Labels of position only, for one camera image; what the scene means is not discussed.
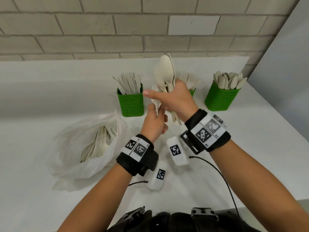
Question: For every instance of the person's left hand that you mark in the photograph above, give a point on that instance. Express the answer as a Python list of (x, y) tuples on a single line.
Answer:
[(153, 125)]

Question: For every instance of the black harness buckle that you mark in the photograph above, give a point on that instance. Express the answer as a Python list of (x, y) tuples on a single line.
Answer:
[(204, 213), (131, 215)]

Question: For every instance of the handful of white plastic cutlery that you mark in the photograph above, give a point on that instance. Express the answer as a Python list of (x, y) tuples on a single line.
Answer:
[(165, 67)]

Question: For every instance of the person's right forearm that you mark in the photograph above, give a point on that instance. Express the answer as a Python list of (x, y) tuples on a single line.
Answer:
[(256, 183)]

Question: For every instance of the person's black clothing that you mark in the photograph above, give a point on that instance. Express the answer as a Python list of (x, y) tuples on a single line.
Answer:
[(169, 223)]

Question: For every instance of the black wrist band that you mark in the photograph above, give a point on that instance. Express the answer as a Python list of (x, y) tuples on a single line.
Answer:
[(219, 142), (149, 159)]

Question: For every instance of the clear plastic bag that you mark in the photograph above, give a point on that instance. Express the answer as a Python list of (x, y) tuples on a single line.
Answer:
[(67, 154)]

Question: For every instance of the black left wrist band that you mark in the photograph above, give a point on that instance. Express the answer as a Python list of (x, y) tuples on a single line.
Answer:
[(149, 159)]

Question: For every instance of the bunch of white plastic forks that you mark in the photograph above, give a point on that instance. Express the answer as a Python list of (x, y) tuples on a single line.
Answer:
[(190, 79)]

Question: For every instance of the black right wrist band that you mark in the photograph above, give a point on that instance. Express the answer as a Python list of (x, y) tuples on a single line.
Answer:
[(219, 142)]

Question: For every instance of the person's right hand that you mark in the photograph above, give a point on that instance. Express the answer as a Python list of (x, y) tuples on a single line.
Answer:
[(181, 101)]

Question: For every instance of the bunch of white plastic knives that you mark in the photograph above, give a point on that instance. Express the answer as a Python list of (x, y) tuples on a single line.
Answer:
[(128, 82)]

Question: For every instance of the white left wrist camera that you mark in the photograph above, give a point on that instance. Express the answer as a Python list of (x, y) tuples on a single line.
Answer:
[(155, 184)]

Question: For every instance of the person's left forearm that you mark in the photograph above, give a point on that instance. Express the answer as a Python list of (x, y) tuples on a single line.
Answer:
[(96, 200)]

